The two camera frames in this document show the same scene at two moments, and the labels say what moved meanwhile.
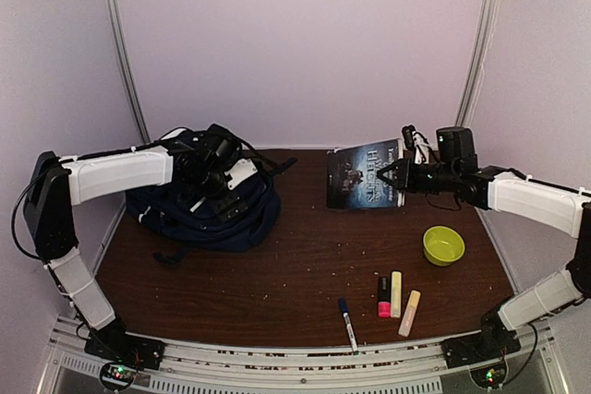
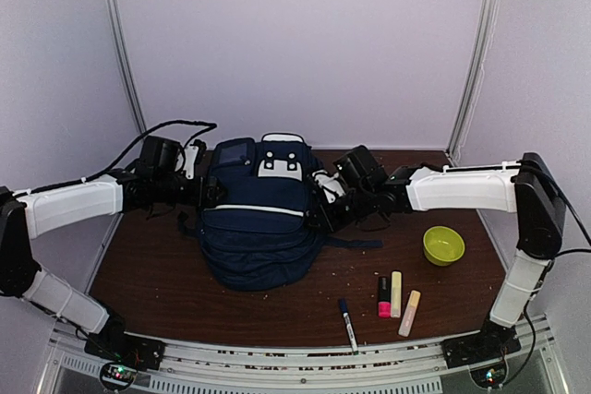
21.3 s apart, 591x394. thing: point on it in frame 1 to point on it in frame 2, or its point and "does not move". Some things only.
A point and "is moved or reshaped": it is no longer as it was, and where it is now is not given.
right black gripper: [404, 175] to [330, 222]
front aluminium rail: [537, 365] does not move
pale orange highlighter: [409, 313] does not move
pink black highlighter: [384, 297] does not move
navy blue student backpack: [165, 214] is moved or reshaped
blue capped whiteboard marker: [343, 304] does not move
